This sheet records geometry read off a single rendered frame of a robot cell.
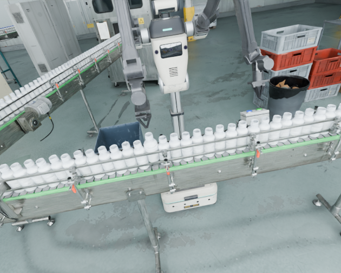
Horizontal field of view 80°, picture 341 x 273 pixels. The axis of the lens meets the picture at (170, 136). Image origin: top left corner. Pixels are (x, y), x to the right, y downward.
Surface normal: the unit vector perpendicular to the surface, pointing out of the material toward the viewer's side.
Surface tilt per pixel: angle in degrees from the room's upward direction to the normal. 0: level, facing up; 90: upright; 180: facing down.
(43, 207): 90
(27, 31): 90
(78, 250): 0
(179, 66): 90
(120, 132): 90
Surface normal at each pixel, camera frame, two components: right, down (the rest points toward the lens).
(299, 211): -0.12, -0.80
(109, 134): 0.15, 0.58
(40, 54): -0.18, 0.60
